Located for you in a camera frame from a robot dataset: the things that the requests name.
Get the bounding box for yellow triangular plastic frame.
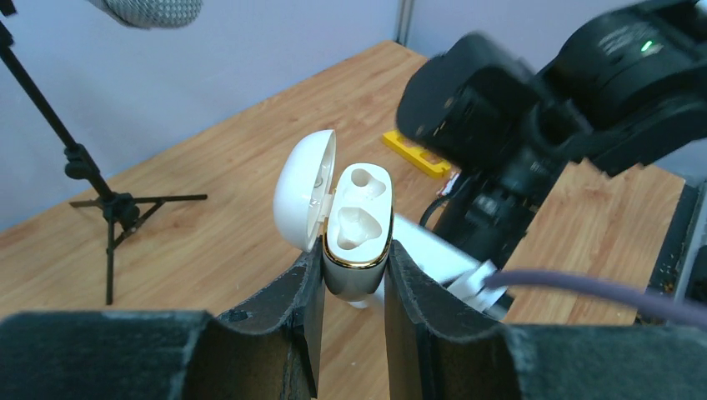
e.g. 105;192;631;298
382;130;452;178

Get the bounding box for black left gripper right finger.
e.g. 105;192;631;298
384;242;706;399

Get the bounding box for white gold-trimmed earbud case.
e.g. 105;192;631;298
273;129;394;303

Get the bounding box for black microphone tripod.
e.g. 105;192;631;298
1;24;208;306

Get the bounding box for grey microphone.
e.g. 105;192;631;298
89;0;203;29

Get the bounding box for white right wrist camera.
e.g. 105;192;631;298
393;214;514;321

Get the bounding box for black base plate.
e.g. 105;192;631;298
648;181;706;306

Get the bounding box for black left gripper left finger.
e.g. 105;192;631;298
1;242;324;399

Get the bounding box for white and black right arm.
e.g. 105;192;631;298
384;1;706;399

